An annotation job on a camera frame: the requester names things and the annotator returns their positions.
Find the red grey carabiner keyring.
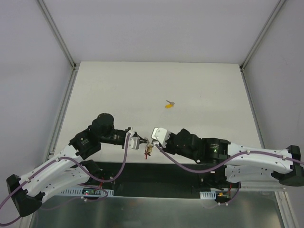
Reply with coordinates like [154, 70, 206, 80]
[144, 143, 153, 159]

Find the key with yellow tag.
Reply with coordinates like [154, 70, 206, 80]
[165, 100, 175, 109]
[147, 146, 153, 154]

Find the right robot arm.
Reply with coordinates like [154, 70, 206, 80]
[153, 128, 304, 188]

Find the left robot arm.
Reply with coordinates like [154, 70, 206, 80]
[6, 113, 148, 218]

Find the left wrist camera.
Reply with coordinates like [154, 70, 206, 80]
[122, 127, 141, 150]

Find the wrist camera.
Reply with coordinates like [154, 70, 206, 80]
[122, 127, 141, 150]
[151, 127, 171, 148]

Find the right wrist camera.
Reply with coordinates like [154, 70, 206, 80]
[151, 127, 171, 148]

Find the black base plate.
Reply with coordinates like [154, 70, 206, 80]
[81, 160, 238, 199]

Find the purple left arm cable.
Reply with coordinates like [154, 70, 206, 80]
[0, 132, 133, 226]

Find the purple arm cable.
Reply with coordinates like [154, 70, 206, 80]
[155, 142, 304, 209]
[0, 132, 133, 226]

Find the right white cable duct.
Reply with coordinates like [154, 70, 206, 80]
[199, 190, 217, 200]

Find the white cable duct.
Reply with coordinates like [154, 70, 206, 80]
[199, 190, 217, 200]
[56, 186, 114, 197]

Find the left white cable duct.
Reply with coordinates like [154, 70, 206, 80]
[56, 186, 114, 197]

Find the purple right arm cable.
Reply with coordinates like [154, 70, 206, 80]
[155, 142, 304, 209]

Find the left aluminium frame post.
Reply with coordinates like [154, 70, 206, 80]
[36, 0, 77, 70]

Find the aluminium frame post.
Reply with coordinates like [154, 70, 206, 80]
[36, 0, 77, 70]
[240, 0, 288, 73]

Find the right aluminium frame post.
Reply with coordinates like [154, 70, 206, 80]
[240, 0, 288, 73]

